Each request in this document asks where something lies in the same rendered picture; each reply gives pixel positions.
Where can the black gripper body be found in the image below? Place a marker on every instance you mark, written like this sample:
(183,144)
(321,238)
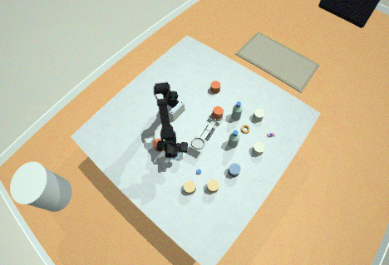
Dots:
(182,147)

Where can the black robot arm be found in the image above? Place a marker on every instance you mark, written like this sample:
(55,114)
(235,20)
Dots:
(166,133)

